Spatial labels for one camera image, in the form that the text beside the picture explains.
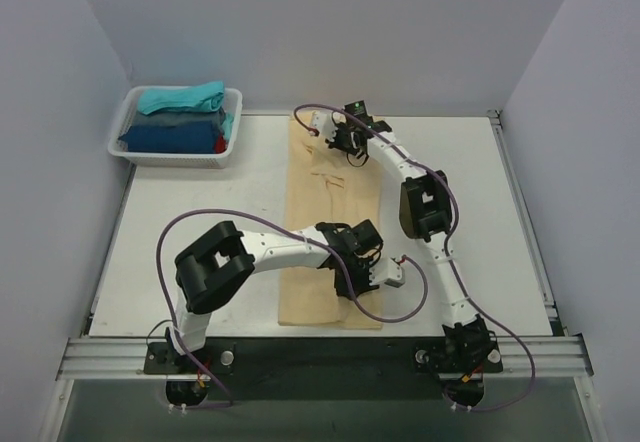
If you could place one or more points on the aluminium front rail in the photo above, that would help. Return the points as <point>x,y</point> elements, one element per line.
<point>123,358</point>

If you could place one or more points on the red folded t shirt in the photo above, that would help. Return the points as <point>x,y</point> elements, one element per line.
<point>220,145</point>

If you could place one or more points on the teal folded t shirt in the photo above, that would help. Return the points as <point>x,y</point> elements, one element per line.
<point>205,98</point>

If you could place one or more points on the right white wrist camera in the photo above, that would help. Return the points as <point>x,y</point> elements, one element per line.
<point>322,125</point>

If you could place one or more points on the white plastic basket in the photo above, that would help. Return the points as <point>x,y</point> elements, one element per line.
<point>232,104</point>

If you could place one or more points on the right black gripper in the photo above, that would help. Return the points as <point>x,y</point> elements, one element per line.
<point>345,137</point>

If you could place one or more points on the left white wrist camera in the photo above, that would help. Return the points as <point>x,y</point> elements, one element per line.
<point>386,271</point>

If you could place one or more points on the dark blue folded t shirt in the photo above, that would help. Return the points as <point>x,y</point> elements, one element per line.
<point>197,137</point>

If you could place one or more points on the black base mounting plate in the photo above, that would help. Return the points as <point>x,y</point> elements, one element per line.
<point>248,369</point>

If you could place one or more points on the cream yellow t shirt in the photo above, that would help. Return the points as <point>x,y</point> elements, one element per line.
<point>322,186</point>

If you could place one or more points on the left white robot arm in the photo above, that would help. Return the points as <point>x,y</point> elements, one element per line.
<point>211,270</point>

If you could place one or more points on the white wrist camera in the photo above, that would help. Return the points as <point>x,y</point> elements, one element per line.
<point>322,125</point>
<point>386,271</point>

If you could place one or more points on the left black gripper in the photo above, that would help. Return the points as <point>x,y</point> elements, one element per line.
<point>354,272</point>

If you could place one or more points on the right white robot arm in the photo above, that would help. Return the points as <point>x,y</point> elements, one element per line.
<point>429,214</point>

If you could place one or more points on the grey folded t shirt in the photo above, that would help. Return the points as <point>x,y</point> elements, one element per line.
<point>170,119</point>

